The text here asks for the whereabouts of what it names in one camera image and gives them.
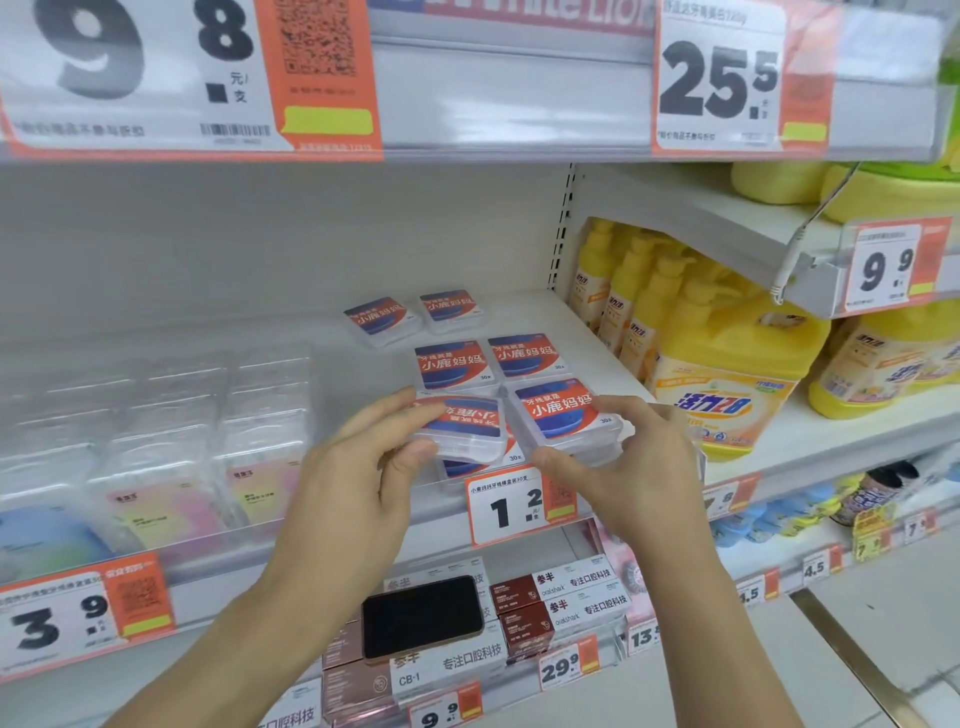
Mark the white shelf board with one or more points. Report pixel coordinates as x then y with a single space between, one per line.
825 442
712 225
330 360

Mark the pink brown toothpaste box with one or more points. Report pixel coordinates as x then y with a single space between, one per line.
356 690
343 649

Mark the person's right thumb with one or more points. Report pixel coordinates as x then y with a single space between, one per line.
561 471

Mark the yellow bottle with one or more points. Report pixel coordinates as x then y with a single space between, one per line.
780 181

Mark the red-label floss pick box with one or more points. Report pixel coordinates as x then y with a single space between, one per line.
469 427
559 412

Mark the person's right forearm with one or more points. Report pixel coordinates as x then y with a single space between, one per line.
697 637

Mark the person's left thumb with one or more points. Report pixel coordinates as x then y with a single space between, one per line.
411 463

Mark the person's left hand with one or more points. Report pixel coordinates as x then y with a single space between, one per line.
349 495

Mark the large yellow detergent jug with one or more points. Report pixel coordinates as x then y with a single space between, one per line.
885 367
739 375

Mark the yellow price tag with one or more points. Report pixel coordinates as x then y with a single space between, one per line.
872 536

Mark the clear shelf label rail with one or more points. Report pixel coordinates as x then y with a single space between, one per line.
487 97

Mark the row of yellow pump bottles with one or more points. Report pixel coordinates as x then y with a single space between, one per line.
630 292

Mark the blue product packets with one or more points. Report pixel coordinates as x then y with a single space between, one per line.
780 514

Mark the perforated shelf upright post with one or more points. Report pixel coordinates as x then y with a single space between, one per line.
562 225

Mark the stack of clear floss packets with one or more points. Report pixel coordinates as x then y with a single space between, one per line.
150 450

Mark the dark round bottles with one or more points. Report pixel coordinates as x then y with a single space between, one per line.
874 491

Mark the pink product box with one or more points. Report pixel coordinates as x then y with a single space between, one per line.
622 570

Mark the rows of red-label floss boxes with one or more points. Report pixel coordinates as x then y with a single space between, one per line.
454 364

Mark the brown white toothpaste box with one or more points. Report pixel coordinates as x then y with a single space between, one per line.
562 585
577 619

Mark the black smartphone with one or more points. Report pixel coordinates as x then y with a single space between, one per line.
421 619

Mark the person's left forearm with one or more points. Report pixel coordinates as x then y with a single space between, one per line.
247 637

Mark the person's right hand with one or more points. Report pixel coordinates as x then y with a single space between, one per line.
651 487

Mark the large orange white price tag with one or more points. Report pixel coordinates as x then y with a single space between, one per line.
187 75
720 82

